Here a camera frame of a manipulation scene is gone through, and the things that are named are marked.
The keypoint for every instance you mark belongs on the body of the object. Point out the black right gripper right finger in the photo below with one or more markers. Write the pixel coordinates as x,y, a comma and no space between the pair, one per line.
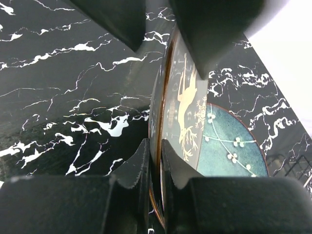
195,204

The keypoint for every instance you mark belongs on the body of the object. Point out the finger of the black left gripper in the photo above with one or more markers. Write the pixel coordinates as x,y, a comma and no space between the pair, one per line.
124,19
209,27

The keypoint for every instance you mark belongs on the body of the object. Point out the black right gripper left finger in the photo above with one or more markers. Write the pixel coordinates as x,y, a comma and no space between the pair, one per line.
114,204

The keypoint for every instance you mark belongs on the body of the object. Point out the grey reindeer snowflake plate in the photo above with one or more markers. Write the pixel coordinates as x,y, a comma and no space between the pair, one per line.
177,113

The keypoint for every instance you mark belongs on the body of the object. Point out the metal wire dish rack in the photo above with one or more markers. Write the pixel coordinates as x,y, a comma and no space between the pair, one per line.
299,168

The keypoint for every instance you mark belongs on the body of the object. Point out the dark teal glazed plate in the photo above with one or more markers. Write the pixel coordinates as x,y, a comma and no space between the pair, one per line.
228,148

